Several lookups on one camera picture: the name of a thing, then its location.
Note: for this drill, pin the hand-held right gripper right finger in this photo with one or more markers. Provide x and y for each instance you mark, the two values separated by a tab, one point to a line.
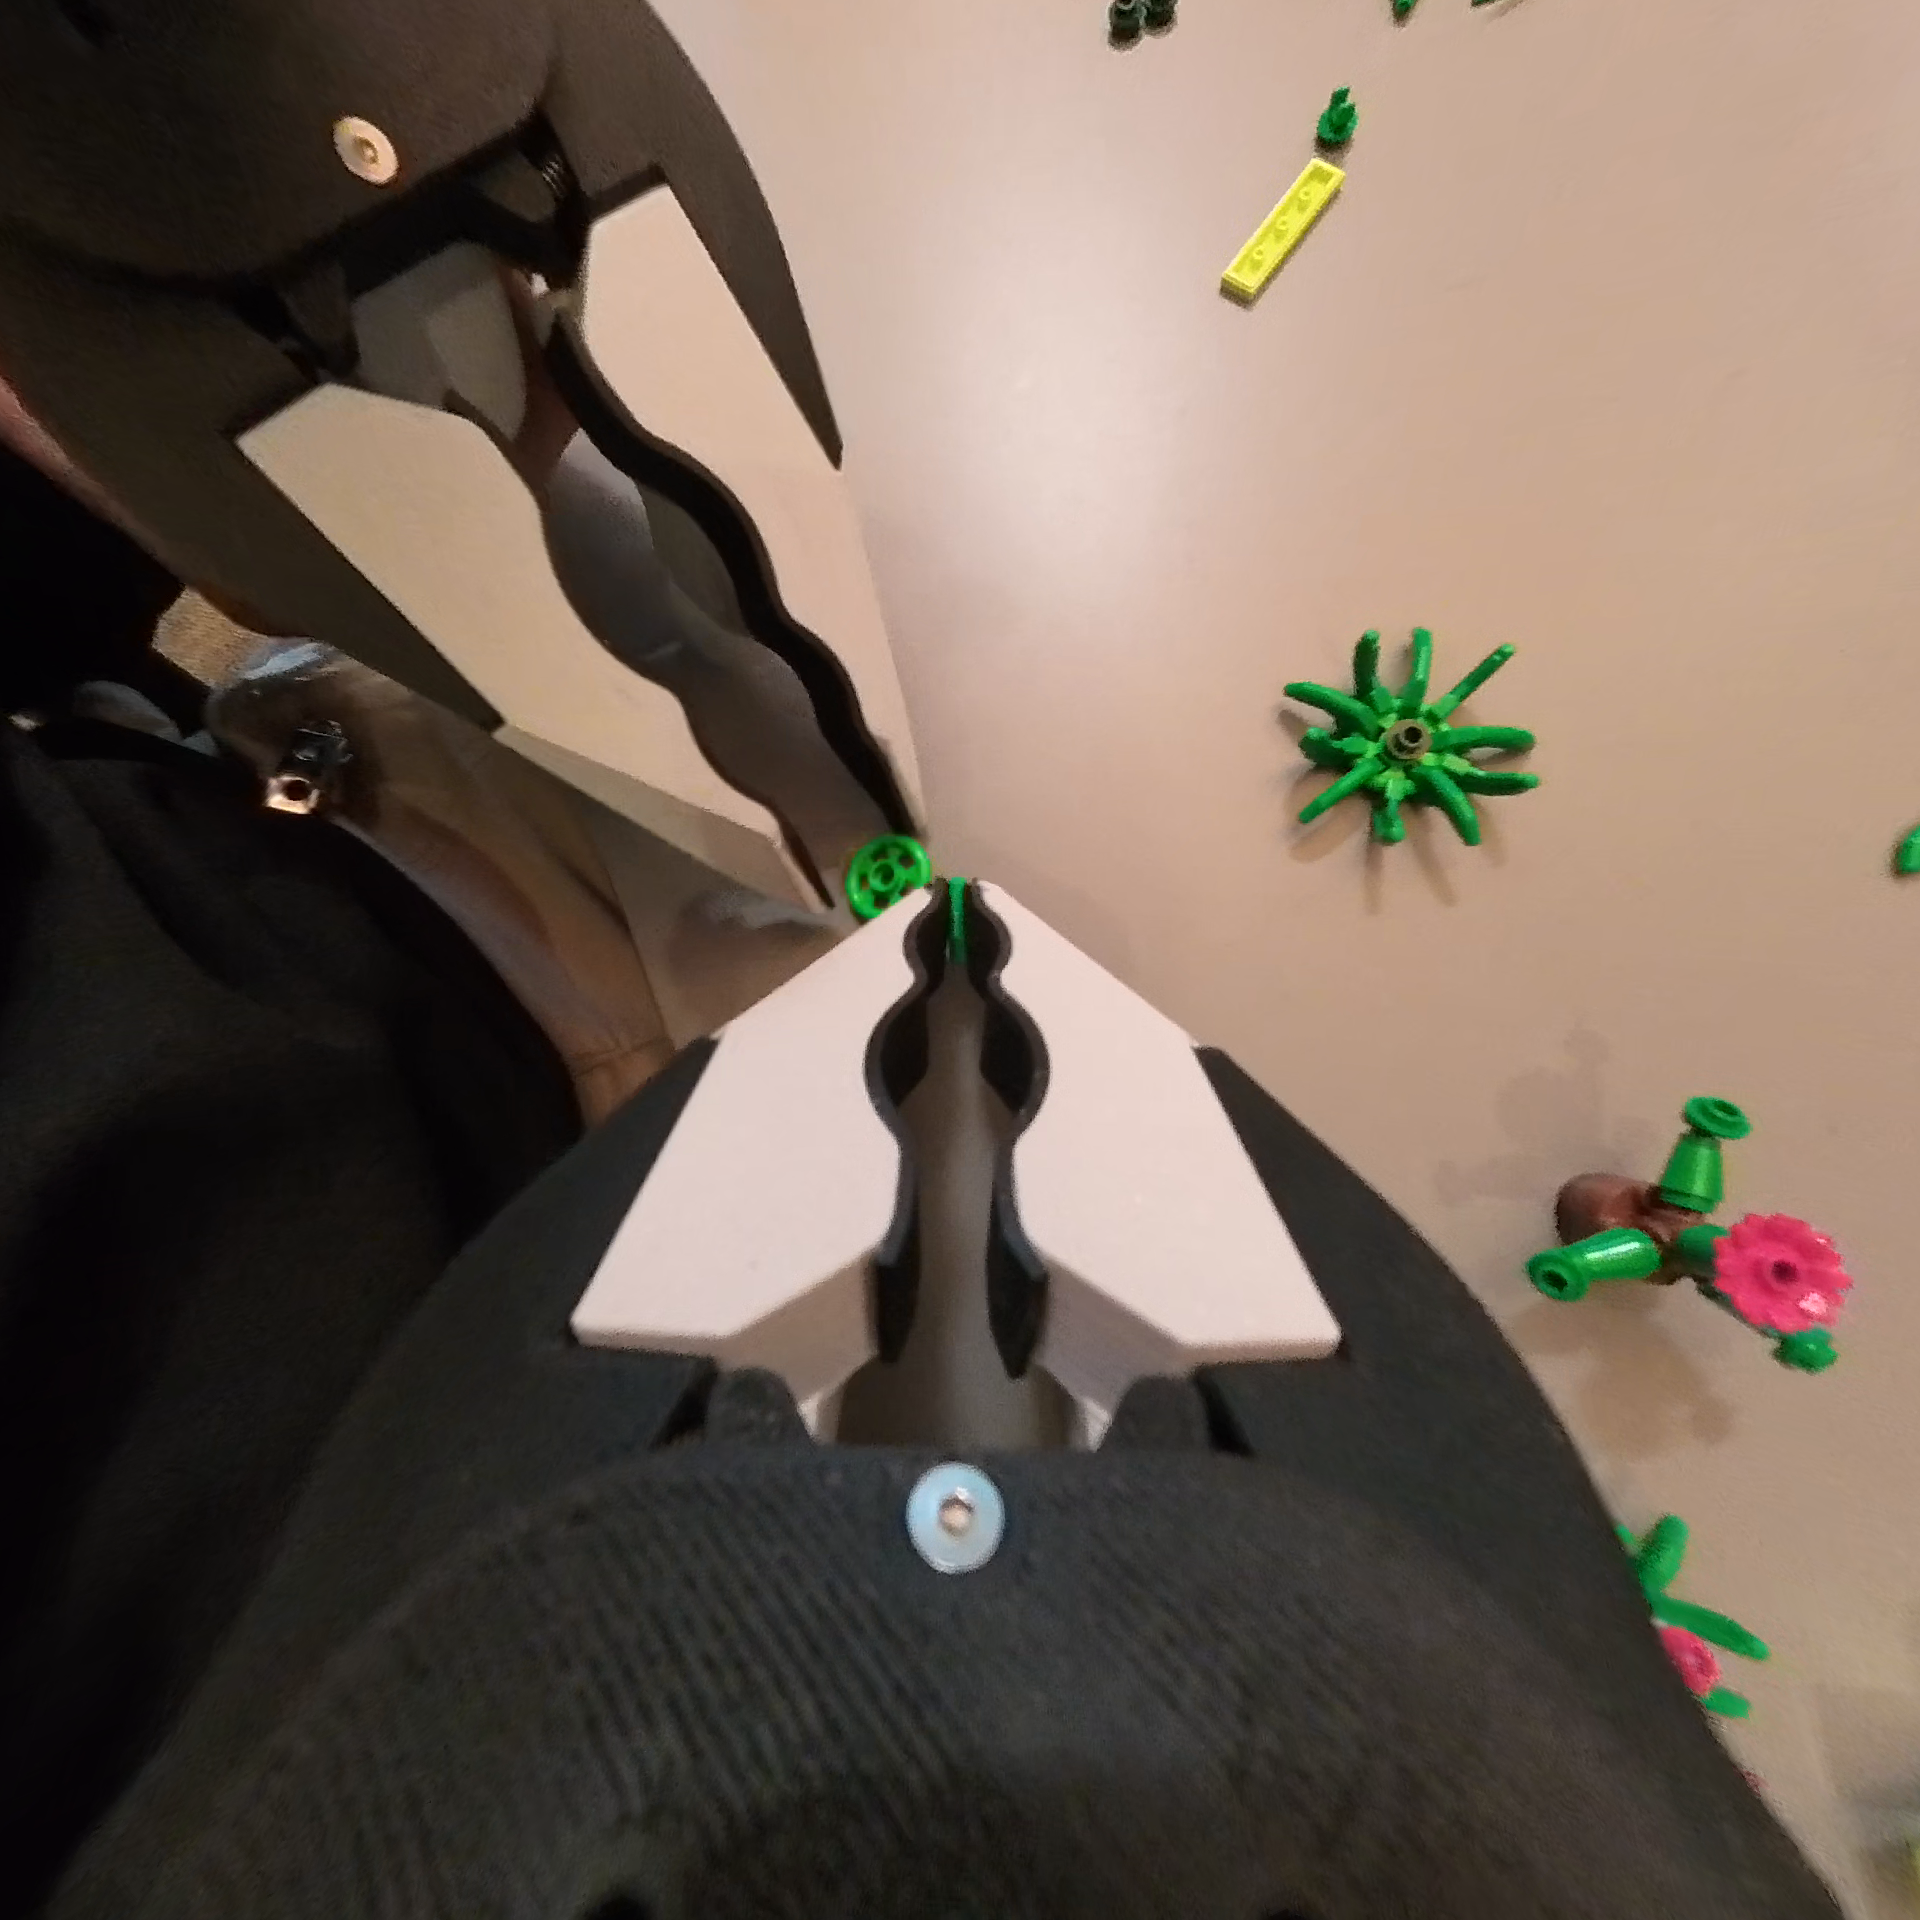
1170	1199

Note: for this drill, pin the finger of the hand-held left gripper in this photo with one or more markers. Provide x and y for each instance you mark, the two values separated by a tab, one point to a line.
447	540
717	388

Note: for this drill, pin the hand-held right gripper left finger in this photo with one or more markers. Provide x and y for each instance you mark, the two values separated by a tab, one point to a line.
752	1184

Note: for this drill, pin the green brick wheel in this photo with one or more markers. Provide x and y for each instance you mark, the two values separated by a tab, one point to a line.
889	878

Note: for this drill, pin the person's beige trousers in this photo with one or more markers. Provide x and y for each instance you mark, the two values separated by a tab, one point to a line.
507	964

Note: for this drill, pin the brick cactus with pink flower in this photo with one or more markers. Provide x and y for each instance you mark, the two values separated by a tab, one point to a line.
1611	1199

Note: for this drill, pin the green spiky brick plant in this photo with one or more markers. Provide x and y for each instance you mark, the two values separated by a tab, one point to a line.
1399	740

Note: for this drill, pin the person's black jacket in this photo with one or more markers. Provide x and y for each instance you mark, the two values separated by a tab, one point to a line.
180	1199

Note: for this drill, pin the lime green flat brick plate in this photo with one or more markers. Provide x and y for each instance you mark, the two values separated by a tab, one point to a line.
1280	232

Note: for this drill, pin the green brick plant pink flowers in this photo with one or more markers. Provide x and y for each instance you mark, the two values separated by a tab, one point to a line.
1656	1557

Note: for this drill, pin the small green brick piece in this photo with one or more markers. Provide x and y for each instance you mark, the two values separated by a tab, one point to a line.
1332	128

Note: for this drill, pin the cluster of green leaf pieces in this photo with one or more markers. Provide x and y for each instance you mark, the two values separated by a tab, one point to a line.
1909	853

